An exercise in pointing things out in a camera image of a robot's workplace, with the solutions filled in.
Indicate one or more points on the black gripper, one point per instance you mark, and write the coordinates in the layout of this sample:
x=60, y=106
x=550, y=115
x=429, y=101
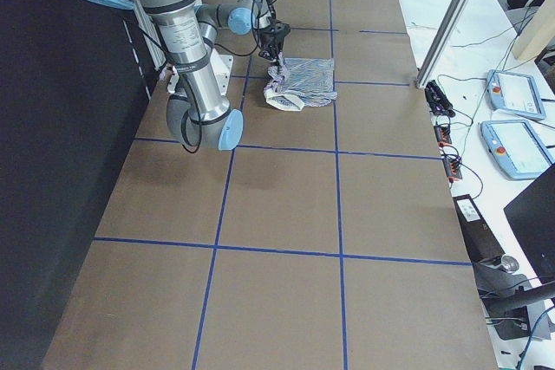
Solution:
x=273, y=39

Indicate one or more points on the navy white striped polo shirt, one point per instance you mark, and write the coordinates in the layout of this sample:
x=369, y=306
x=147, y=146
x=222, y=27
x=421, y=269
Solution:
x=296, y=83

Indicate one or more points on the left grey orange usb hub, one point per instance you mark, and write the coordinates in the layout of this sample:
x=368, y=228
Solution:
x=442, y=135

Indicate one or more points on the grey orange usb hub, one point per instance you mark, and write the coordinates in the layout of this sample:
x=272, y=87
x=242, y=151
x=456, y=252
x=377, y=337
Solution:
x=442, y=135
x=452, y=165

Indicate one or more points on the brown paper table cover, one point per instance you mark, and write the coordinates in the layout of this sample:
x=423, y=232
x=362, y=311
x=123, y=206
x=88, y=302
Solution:
x=327, y=240

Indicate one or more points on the right grey orange usb hub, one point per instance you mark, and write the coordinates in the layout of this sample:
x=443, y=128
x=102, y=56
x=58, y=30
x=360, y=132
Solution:
x=452, y=165

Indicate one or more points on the far blue teach pendant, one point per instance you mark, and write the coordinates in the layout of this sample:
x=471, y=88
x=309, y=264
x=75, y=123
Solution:
x=515, y=93

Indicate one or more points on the blue teach pendant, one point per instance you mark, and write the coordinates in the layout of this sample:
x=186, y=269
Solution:
x=516, y=148
x=515, y=93

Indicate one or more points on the near blue teach pendant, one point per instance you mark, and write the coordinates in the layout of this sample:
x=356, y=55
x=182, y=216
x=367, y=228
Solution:
x=516, y=148

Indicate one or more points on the black power adapter box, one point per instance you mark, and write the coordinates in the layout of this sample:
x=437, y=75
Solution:
x=479, y=239

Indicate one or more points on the black monitor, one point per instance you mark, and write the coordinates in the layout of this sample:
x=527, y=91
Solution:
x=531, y=218

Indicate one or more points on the black desk device stand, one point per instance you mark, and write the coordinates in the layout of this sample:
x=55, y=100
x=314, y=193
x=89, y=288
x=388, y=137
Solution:
x=513, y=305

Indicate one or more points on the aluminium frame post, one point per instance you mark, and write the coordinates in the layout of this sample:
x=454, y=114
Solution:
x=448, y=23

